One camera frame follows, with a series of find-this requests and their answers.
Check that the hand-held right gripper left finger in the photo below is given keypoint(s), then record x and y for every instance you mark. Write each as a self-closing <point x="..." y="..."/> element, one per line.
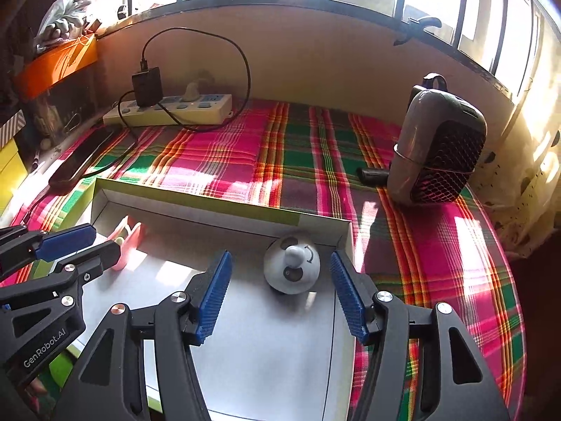
<point x="214" y="298"/>

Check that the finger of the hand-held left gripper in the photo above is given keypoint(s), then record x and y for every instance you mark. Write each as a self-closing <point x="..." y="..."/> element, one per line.
<point x="103" y="254"/>
<point x="65" y="241"/>

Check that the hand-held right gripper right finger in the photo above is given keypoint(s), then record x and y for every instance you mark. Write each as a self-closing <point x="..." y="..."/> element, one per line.
<point x="348" y="298"/>

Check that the pink plastic clip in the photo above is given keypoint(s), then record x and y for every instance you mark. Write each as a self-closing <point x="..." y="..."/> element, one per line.
<point x="131" y="241"/>

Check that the white dome toy grey knob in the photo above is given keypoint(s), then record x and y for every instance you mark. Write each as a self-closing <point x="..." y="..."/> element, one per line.
<point x="280" y="280"/>

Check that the white cardboard box green rim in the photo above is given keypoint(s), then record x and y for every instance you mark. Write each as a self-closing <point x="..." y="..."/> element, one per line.
<point x="263" y="359"/>

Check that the black smartphone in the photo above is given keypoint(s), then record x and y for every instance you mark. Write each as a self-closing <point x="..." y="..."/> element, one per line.
<point x="74" y="166"/>

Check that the yellow box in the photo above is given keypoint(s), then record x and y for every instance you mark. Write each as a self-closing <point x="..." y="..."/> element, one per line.
<point x="8" y="171"/>

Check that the small black object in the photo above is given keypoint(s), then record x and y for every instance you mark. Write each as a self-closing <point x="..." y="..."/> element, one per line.
<point x="372" y="176"/>

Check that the patterned box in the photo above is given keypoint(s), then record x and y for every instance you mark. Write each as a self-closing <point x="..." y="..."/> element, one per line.
<point x="13" y="125"/>

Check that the plaid cloth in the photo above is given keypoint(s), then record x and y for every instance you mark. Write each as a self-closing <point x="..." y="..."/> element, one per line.
<point x="307" y="158"/>

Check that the cream power strip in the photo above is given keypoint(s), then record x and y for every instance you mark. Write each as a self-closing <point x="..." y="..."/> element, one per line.
<point x="197" y="114"/>

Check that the grey heater with mesh grille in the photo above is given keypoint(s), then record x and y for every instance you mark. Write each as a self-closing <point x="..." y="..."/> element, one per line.
<point x="416" y="140"/>

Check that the black charger adapter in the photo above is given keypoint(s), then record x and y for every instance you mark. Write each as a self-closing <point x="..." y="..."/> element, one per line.
<point x="147" y="87"/>

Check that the orange box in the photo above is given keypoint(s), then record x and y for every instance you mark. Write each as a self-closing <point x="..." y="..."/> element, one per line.
<point x="52" y="68"/>

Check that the white plug adapter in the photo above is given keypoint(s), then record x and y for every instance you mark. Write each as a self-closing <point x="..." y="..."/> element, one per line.
<point x="191" y="93"/>

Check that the cream dotted curtain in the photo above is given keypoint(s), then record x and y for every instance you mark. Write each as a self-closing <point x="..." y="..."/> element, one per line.
<point x="526" y="175"/>

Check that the plastic bag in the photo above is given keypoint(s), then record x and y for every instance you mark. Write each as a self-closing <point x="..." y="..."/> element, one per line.
<point x="61" y="13"/>

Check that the black window latch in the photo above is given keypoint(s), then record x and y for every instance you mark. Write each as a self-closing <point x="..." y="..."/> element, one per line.
<point x="122" y="12"/>

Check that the black window hook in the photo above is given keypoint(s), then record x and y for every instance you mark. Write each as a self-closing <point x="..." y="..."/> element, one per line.
<point x="427" y="22"/>

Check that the black window frame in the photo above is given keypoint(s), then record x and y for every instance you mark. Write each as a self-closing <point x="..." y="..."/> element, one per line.
<point x="263" y="2"/>

